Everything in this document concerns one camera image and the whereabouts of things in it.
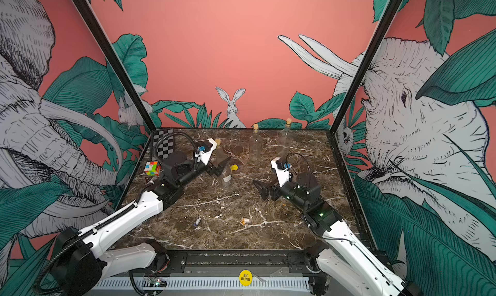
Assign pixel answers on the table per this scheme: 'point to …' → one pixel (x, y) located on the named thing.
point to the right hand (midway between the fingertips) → (262, 172)
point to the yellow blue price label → (234, 167)
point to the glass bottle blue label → (287, 146)
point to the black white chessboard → (166, 146)
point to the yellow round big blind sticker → (245, 278)
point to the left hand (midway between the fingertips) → (221, 145)
